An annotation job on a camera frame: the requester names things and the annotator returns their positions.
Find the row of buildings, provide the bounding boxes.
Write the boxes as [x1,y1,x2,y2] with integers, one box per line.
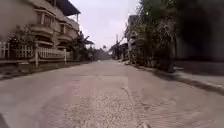
[109,14,140,64]

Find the dark grey wall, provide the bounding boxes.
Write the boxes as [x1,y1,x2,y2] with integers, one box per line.
[173,0,224,63]

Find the beige balconied building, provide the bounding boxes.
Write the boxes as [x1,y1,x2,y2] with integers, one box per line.
[0,0,82,61]

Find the tall bushy trees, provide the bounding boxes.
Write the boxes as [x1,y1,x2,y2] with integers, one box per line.
[132,0,183,73]

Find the concrete sidewalk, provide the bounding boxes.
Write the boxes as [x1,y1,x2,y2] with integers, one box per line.
[128,60,224,97]

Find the white picket fence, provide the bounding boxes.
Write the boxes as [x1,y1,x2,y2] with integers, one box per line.
[0,41,73,66]

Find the dark kerb strip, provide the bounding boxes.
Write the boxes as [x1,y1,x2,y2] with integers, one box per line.
[0,59,94,82]

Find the palm tree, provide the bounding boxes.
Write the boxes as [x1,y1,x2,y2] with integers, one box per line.
[71,31,96,62]

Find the grey concrete road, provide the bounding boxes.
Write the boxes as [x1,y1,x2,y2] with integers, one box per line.
[0,59,224,128]

